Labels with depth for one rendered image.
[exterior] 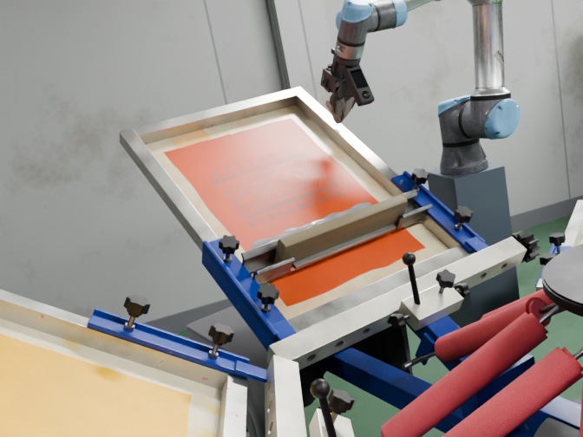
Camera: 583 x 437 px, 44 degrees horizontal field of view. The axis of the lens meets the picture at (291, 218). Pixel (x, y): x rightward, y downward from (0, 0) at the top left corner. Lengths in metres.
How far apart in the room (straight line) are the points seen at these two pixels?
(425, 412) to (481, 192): 1.25
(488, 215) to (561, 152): 3.32
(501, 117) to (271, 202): 0.74
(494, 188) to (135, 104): 2.64
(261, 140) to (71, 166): 2.54
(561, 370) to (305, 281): 0.75
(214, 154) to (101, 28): 2.55
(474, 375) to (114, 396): 0.57
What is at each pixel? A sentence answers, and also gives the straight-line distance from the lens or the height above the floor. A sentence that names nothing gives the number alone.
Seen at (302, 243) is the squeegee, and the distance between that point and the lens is 1.58.
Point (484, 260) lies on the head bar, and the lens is 1.68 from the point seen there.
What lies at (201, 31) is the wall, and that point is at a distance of 4.48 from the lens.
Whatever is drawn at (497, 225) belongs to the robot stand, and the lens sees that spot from 2.36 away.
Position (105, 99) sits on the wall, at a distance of 4.41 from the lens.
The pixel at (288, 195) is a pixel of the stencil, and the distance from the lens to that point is 1.84.
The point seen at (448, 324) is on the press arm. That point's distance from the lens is 1.51.
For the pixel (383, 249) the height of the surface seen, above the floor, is 1.18.
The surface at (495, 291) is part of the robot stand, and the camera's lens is 2.41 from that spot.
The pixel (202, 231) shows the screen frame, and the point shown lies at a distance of 1.66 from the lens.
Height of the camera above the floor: 1.74
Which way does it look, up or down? 15 degrees down
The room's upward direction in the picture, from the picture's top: 11 degrees counter-clockwise
